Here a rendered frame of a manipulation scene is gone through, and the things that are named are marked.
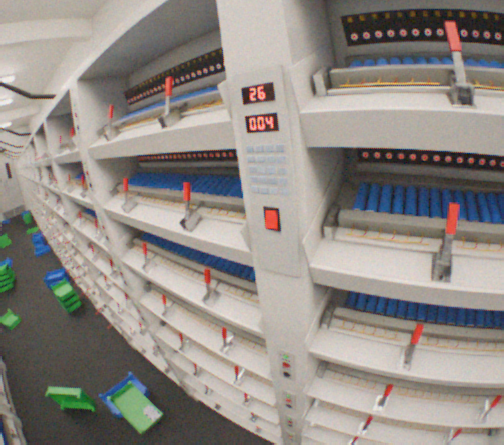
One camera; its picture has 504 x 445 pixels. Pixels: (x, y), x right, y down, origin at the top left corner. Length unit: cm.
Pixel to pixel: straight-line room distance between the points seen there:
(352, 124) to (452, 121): 11
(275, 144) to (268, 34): 13
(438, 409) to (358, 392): 21
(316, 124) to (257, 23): 14
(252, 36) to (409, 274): 35
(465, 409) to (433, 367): 25
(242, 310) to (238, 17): 53
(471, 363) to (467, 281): 21
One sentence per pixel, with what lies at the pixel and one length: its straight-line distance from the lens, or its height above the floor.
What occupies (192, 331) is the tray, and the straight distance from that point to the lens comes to 83.
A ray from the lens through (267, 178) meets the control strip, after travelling 31.
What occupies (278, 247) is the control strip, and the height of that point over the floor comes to 133.
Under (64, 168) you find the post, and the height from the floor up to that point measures 142.
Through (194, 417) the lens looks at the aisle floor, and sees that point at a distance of 169.
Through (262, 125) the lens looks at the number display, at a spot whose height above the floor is 149.
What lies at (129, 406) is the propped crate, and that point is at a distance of 180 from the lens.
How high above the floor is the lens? 151
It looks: 18 degrees down
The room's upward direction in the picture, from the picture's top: 8 degrees counter-clockwise
